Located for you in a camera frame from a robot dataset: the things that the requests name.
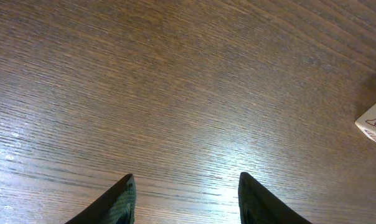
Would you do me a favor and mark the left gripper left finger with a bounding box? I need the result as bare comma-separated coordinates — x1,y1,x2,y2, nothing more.
66,174,136,224

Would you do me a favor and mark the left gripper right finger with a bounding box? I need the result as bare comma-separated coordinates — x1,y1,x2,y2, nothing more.
238,172,311,224

